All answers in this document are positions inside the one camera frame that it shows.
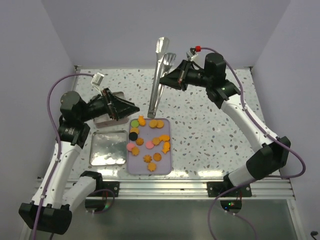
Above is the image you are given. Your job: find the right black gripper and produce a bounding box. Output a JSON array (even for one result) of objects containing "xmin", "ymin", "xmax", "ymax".
[{"xmin": 159, "ymin": 58, "xmax": 213, "ymax": 92}]

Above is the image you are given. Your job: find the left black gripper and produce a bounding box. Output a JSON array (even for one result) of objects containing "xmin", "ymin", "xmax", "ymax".
[{"xmin": 79, "ymin": 87, "xmax": 139, "ymax": 123}]

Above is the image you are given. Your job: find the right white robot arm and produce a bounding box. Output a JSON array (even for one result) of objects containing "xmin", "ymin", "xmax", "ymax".
[{"xmin": 157, "ymin": 53, "xmax": 291, "ymax": 197}]

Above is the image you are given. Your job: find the cookie tin with liners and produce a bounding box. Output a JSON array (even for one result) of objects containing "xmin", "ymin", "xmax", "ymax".
[{"xmin": 92, "ymin": 91, "xmax": 128, "ymax": 128}]

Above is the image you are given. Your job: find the green sandwich cookie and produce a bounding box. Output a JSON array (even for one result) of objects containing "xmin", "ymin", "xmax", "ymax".
[{"xmin": 131, "ymin": 119, "xmax": 140, "ymax": 128}]

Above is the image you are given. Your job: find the orange sandwich cookie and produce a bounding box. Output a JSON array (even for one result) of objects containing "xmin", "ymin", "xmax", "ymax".
[{"xmin": 130, "ymin": 127, "xmax": 140, "ymax": 135}]

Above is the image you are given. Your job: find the orange fish cookie top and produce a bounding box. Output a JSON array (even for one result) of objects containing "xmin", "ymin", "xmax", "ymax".
[{"xmin": 137, "ymin": 115, "xmax": 147, "ymax": 127}]

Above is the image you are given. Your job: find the orange fish cookie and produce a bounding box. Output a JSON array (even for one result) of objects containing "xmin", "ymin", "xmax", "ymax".
[
  {"xmin": 162, "ymin": 141, "xmax": 171, "ymax": 154},
  {"xmin": 137, "ymin": 115, "xmax": 147, "ymax": 127}
]

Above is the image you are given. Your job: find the black sandwich cookie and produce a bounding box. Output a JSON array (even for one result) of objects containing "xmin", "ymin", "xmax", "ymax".
[{"xmin": 128, "ymin": 132, "xmax": 138, "ymax": 141}]

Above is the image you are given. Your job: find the round orange cookie top left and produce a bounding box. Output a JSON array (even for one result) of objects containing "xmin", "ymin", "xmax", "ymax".
[{"xmin": 149, "ymin": 119, "xmax": 158, "ymax": 129}]

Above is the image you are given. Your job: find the orange swirl cookie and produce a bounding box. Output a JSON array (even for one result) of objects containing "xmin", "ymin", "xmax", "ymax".
[{"xmin": 135, "ymin": 137, "xmax": 144, "ymax": 146}]

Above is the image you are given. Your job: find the pink sandwich cookie left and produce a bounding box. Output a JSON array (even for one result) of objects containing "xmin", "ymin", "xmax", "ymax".
[{"xmin": 126, "ymin": 142, "xmax": 135, "ymax": 152}]

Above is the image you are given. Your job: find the pink sandwich cookie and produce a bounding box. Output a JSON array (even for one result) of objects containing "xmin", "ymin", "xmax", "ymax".
[
  {"xmin": 126, "ymin": 142, "xmax": 135, "ymax": 152},
  {"xmin": 145, "ymin": 141, "xmax": 155, "ymax": 149}
]

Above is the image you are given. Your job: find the orange leaf cookie left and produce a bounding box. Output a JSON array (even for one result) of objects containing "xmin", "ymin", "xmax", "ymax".
[{"xmin": 131, "ymin": 146, "xmax": 140, "ymax": 156}]

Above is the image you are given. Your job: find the orange leaf cookie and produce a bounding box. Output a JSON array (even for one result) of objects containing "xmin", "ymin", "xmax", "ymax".
[
  {"xmin": 147, "ymin": 162, "xmax": 157, "ymax": 172},
  {"xmin": 131, "ymin": 146, "xmax": 140, "ymax": 156}
]

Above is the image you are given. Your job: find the pink sandwich cookie centre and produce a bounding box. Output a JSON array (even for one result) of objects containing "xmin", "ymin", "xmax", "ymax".
[{"xmin": 145, "ymin": 141, "xmax": 155, "ymax": 149}]

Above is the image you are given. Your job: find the round orange cookie centre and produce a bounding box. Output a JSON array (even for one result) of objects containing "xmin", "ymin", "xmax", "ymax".
[{"xmin": 151, "ymin": 137, "xmax": 161, "ymax": 146}]

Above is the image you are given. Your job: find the orange shell cookie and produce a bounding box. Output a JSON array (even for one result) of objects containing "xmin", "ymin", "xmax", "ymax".
[{"xmin": 159, "ymin": 134, "xmax": 170, "ymax": 142}]

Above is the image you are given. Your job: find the lavender plastic tray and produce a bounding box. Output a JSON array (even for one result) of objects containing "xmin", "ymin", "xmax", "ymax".
[{"xmin": 126, "ymin": 117, "xmax": 172, "ymax": 175}]

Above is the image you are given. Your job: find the orange rosette cookie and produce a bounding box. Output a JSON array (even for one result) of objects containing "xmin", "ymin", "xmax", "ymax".
[{"xmin": 143, "ymin": 154, "xmax": 153, "ymax": 163}]

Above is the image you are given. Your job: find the orange fish cookie right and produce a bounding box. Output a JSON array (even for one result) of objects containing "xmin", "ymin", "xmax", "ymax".
[{"xmin": 162, "ymin": 141, "xmax": 171, "ymax": 154}]

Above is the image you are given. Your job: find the orange chip cookie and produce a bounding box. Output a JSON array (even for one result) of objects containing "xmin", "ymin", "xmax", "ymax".
[{"xmin": 153, "ymin": 152, "xmax": 162, "ymax": 162}]

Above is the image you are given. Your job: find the orange leaf cookie bottom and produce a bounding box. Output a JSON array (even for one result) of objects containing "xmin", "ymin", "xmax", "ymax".
[{"xmin": 147, "ymin": 162, "xmax": 157, "ymax": 172}]

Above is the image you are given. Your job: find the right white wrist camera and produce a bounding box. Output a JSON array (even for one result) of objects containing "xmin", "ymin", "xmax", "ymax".
[{"xmin": 186, "ymin": 46, "xmax": 202, "ymax": 62}]

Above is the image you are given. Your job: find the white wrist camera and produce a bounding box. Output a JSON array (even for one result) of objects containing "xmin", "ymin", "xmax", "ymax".
[
  {"xmin": 186, "ymin": 46, "xmax": 202, "ymax": 62},
  {"xmin": 91, "ymin": 72, "xmax": 105, "ymax": 92}
]

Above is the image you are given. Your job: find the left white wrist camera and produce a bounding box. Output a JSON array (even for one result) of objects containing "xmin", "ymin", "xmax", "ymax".
[{"xmin": 91, "ymin": 72, "xmax": 105, "ymax": 92}]

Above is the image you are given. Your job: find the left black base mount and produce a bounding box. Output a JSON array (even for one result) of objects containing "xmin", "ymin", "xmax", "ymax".
[{"xmin": 74, "ymin": 181, "xmax": 120, "ymax": 199}]

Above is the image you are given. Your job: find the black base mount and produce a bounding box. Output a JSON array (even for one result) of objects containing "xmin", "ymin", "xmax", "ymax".
[
  {"xmin": 74, "ymin": 181, "xmax": 120, "ymax": 199},
  {"xmin": 206, "ymin": 181, "xmax": 253, "ymax": 198}
]

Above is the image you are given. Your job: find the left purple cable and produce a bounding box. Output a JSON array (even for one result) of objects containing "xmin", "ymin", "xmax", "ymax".
[{"xmin": 30, "ymin": 72, "xmax": 116, "ymax": 240}]

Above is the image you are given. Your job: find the purple cable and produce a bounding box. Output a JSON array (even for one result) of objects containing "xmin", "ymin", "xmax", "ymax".
[
  {"xmin": 199, "ymin": 46, "xmax": 307, "ymax": 240},
  {"xmin": 30, "ymin": 72, "xmax": 116, "ymax": 240}
]

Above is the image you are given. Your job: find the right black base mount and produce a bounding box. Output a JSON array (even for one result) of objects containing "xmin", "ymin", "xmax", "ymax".
[{"xmin": 206, "ymin": 181, "xmax": 253, "ymax": 198}]

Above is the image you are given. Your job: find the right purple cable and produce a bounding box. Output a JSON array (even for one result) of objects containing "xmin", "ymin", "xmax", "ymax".
[{"xmin": 199, "ymin": 46, "xmax": 307, "ymax": 240}]

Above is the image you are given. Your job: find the aluminium front rail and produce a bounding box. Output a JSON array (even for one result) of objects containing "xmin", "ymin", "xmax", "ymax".
[{"xmin": 32, "ymin": 178, "xmax": 296, "ymax": 201}]

